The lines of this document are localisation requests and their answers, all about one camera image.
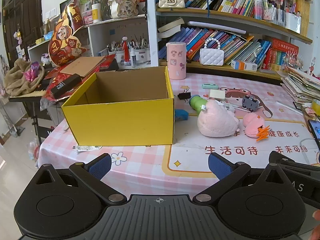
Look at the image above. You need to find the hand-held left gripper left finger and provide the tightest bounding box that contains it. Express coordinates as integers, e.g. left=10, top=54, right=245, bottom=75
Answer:
left=32, top=154, right=128, bottom=205

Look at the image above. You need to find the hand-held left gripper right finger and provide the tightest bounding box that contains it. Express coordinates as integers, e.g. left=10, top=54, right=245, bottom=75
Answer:
left=192, top=153, right=285, bottom=204

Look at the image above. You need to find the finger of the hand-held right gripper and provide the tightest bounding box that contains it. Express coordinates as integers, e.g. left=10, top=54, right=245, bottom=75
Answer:
left=269, top=151, right=320, bottom=174

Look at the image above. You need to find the large pink plush toy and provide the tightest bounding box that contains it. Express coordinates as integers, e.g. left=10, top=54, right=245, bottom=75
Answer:
left=197, top=99, right=240, bottom=137

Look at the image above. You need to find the yellow cardboard box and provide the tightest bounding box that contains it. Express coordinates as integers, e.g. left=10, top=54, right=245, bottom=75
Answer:
left=61, top=66, right=175, bottom=147

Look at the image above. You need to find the green plastic toy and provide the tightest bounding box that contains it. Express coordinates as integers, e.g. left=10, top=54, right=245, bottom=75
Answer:
left=189, top=94, right=208, bottom=117

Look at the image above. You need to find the grey toy car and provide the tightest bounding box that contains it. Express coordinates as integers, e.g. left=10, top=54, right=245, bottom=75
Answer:
left=241, top=95, right=260, bottom=112

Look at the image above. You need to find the person's right hand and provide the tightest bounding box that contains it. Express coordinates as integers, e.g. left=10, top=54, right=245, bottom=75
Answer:
left=310, top=209, right=320, bottom=240

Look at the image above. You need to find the crumpled silver wrapper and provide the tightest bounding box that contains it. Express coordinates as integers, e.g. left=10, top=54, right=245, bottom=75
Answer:
left=72, top=145, right=103, bottom=153

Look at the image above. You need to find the black smartphone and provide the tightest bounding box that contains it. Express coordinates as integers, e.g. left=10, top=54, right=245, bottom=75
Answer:
left=307, top=119, right=320, bottom=153

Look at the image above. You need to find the pink checked tablecloth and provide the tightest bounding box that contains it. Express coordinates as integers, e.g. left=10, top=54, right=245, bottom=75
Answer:
left=37, top=72, right=320, bottom=190

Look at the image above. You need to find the small pink plush toy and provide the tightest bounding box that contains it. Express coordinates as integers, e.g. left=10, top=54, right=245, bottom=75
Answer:
left=243, top=112, right=267, bottom=138

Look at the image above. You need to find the blue rubber block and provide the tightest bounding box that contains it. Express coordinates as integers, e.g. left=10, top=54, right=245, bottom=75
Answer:
left=174, top=109, right=189, bottom=121

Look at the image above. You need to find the cream white rectangular block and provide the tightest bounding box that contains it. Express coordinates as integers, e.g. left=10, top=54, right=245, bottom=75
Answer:
left=209, top=89, right=226, bottom=100

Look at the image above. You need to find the black electronic keyboard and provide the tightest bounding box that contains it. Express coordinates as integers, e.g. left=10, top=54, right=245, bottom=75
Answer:
left=9, top=80, right=63, bottom=138

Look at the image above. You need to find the stack of paper booklets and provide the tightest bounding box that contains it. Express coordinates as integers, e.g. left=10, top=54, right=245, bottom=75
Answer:
left=281, top=66, right=320, bottom=105

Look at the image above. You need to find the black binder clip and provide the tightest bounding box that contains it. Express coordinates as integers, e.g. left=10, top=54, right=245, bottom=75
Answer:
left=177, top=92, right=192, bottom=103

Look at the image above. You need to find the black long box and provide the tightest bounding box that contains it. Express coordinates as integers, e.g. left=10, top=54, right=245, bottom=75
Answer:
left=50, top=74, right=82, bottom=97

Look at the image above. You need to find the red festive paper pile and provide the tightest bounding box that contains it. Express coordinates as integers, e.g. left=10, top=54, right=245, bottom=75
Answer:
left=41, top=55, right=118, bottom=105

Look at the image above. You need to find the pink floral ornament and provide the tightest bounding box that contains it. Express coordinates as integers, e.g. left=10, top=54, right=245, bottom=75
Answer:
left=282, top=51, right=304, bottom=70

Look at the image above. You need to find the brown cardboard sheet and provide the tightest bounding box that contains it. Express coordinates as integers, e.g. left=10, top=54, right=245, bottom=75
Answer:
left=60, top=56, right=108, bottom=77

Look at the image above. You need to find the white blue small carton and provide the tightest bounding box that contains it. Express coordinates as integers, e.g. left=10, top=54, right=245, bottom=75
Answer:
left=230, top=59, right=258, bottom=72

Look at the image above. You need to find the pink sticker tumbler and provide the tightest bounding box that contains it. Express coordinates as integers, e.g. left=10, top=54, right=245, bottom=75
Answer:
left=166, top=42, right=187, bottom=80

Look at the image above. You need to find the pink purple foil ribbon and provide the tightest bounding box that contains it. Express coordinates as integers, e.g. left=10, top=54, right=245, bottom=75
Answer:
left=22, top=62, right=40, bottom=82

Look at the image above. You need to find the red tassel ornament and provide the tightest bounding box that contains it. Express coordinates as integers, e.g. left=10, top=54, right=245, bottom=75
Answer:
left=121, top=36, right=132, bottom=67

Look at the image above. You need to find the brown fuzzy cloth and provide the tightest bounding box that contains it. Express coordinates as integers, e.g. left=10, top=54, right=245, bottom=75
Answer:
left=4, top=58, right=45, bottom=97

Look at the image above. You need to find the red fortune god decoration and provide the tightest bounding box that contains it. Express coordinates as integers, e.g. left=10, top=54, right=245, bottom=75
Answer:
left=48, top=0, right=90, bottom=67

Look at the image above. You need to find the white pen container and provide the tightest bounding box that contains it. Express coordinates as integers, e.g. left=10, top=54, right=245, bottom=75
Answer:
left=285, top=11, right=302, bottom=34

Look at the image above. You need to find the white shelf unit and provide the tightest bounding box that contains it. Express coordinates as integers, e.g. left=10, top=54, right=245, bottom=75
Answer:
left=27, top=0, right=159, bottom=68

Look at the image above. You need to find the thick cream paperback book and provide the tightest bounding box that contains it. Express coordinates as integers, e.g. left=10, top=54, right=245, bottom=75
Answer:
left=157, top=17, right=185, bottom=38

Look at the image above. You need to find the pink box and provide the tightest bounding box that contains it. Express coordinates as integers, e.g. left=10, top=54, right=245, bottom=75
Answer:
left=81, top=10, right=94, bottom=25

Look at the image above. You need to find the wooden bookshelf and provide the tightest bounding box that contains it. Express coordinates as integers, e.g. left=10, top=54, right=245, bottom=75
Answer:
left=155, top=0, right=314, bottom=80

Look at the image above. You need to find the clear pen organizer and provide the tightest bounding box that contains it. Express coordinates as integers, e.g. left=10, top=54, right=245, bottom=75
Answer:
left=262, top=0, right=285, bottom=27

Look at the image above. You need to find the white jar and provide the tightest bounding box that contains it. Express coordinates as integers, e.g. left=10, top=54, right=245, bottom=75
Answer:
left=91, top=3, right=102, bottom=22

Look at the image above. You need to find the pastel bottle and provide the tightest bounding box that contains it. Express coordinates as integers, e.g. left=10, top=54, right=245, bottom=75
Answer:
left=254, top=0, right=264, bottom=20

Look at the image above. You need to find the white rabbit decoration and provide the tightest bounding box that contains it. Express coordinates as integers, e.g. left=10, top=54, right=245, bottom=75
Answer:
left=108, top=0, right=140, bottom=19

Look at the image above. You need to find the dark wooden door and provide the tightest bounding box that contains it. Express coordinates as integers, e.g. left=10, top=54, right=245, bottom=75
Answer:
left=1, top=0, right=43, bottom=63

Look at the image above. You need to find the white quilted pearl-handle handbag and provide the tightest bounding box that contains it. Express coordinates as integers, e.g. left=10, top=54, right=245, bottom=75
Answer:
left=199, top=37, right=225, bottom=67

